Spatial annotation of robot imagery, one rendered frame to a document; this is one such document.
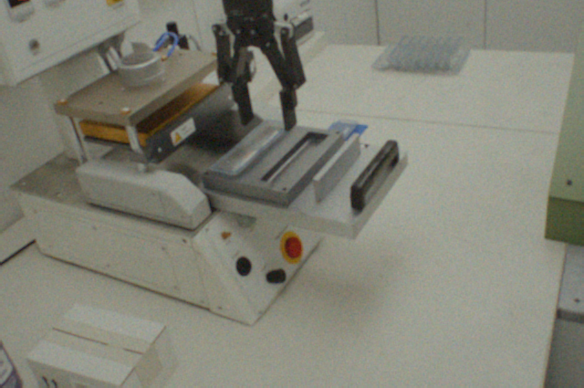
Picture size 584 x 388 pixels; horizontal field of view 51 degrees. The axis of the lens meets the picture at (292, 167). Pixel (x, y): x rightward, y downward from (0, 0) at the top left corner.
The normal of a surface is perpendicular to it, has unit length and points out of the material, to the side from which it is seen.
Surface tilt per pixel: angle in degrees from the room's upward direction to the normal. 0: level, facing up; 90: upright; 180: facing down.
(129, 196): 90
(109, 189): 90
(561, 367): 0
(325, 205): 0
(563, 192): 45
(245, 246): 65
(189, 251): 90
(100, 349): 1
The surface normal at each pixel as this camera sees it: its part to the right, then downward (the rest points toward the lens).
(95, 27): 0.86, 0.15
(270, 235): 0.72, -0.22
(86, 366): -0.12, -0.88
